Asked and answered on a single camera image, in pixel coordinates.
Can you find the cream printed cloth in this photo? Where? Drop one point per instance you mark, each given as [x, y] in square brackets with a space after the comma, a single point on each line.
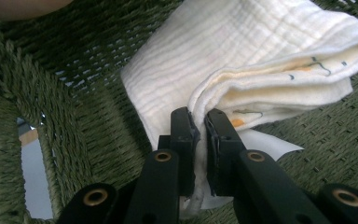
[230, 46]

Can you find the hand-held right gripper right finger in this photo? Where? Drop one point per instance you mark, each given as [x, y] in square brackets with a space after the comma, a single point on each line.
[222, 149]

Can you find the green woven basket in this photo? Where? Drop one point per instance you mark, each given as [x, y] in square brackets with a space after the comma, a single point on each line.
[74, 99]

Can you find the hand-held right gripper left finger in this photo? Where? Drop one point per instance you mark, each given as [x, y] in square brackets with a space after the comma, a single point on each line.
[185, 149]

